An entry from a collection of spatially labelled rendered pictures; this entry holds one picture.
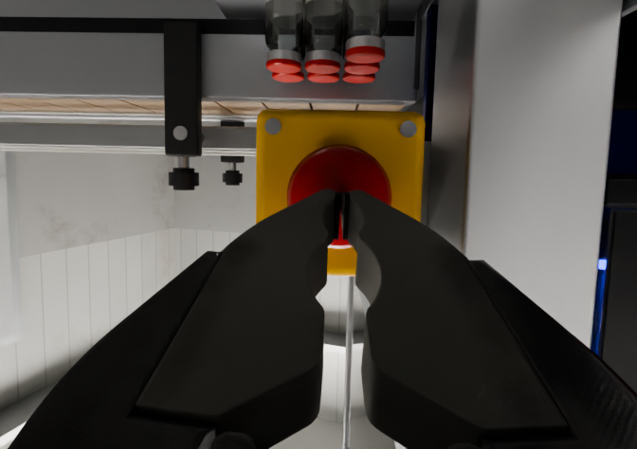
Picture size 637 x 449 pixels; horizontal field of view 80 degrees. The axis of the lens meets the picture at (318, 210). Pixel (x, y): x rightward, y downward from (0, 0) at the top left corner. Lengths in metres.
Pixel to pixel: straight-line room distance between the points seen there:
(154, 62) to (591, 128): 0.27
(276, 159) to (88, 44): 0.21
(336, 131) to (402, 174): 0.03
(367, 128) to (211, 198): 4.03
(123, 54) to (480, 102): 0.24
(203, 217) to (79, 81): 3.94
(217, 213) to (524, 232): 4.02
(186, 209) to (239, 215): 0.64
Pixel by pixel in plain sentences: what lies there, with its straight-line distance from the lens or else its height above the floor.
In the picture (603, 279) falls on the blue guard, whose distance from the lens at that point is 0.21.
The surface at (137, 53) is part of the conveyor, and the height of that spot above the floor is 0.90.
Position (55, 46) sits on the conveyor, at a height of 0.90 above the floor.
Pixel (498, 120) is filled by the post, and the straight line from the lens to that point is 0.18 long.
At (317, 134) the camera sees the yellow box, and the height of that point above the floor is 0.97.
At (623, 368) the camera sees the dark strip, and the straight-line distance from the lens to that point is 0.23.
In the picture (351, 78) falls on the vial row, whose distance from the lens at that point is 0.25.
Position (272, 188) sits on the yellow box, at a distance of 0.16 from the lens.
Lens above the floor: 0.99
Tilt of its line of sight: 5 degrees up
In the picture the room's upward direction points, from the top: 179 degrees counter-clockwise
